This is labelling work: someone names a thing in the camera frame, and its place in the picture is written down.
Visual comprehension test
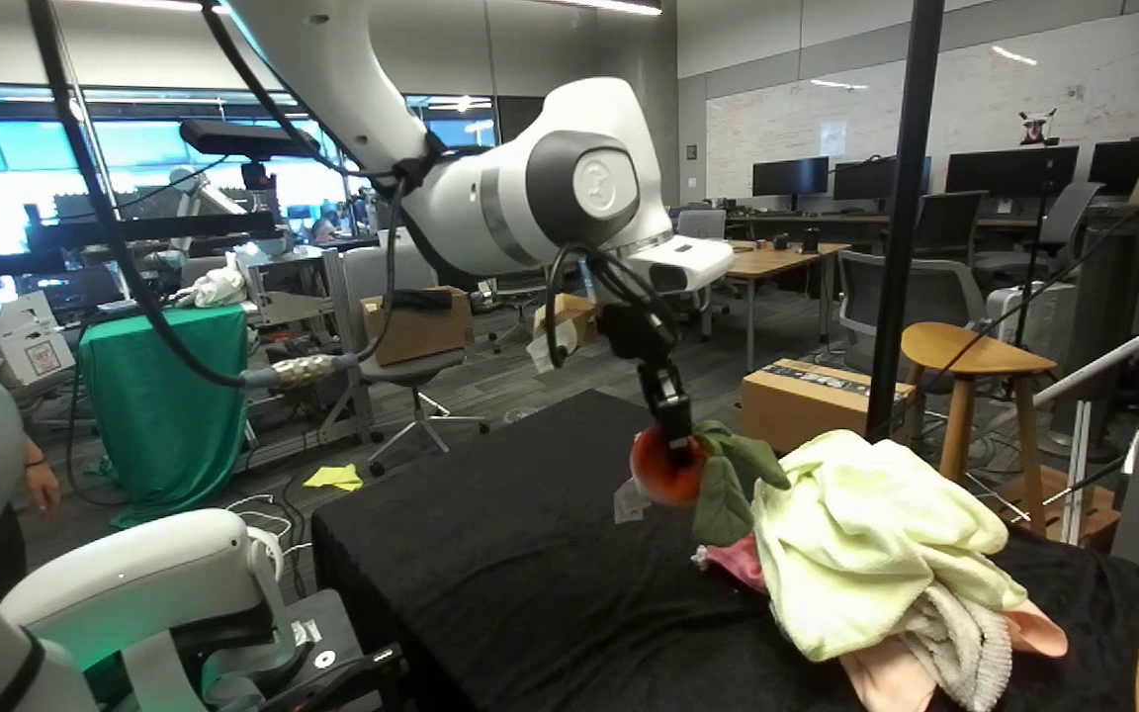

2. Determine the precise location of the yellow rag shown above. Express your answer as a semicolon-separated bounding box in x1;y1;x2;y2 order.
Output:
302;457;367;500

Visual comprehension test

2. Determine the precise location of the black table cloth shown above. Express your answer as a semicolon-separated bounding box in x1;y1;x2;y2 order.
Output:
310;386;1139;712

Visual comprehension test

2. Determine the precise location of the person hand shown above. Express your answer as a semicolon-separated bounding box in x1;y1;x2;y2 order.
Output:
21;447;69;523

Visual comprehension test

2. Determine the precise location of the aluminium pole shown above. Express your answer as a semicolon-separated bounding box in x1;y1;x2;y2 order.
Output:
1029;311;1139;413

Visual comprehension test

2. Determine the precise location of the green draped cloth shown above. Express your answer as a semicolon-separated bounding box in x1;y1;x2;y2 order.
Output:
73;303;255;523

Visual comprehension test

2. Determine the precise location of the black stereo camera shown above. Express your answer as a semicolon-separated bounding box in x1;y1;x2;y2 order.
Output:
178;113;326;166

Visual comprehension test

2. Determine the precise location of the light green towel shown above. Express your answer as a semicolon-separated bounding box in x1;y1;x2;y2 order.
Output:
749;427;1037;666

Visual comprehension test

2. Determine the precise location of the white crumpled bag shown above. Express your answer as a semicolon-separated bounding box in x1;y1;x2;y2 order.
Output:
172;252;255;315

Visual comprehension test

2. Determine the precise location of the black vertical pole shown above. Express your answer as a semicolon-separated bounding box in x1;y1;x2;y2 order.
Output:
860;0;950;447

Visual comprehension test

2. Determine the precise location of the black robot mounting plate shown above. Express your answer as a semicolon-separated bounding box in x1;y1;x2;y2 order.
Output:
198;587;410;712

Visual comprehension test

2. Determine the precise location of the cardboard box with black tape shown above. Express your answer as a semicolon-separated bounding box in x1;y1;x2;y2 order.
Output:
737;353;923;457

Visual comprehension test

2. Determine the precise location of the plain cardboard box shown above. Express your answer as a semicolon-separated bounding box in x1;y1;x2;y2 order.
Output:
355;285;478;370

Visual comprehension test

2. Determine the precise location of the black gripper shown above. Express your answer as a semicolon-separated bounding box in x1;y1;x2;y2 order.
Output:
591;297;708;465

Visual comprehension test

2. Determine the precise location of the red plush with green leaves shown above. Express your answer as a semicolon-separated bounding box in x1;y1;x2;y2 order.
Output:
611;415;794;550

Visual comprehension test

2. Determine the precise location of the black computer monitor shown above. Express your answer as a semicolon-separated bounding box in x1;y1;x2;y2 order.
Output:
1087;134;1139;199
749;154;834;206
832;154;901;208
943;141;1084;206

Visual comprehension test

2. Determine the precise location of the grey mesh office chair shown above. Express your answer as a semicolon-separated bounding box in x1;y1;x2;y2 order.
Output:
839;249;989;348

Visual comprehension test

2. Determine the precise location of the long wooden desk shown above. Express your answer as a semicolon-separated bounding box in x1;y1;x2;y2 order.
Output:
691;237;852;370

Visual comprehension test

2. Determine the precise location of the white floor cable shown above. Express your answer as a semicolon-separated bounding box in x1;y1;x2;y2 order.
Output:
219;486;305;544

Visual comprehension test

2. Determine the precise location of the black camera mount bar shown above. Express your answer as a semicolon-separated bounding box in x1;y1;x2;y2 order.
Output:
0;208;285;285

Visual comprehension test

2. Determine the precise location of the metal shelf cart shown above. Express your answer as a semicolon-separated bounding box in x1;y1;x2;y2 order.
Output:
246;249;383;465

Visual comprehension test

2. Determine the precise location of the white paper box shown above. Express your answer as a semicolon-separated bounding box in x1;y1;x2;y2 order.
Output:
0;289;79;386

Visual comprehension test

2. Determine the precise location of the wooden stool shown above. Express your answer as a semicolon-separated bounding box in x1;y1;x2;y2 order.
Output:
898;315;1060;529

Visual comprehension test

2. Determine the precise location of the pale peach cloth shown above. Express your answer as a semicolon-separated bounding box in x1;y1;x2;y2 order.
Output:
834;595;1076;712

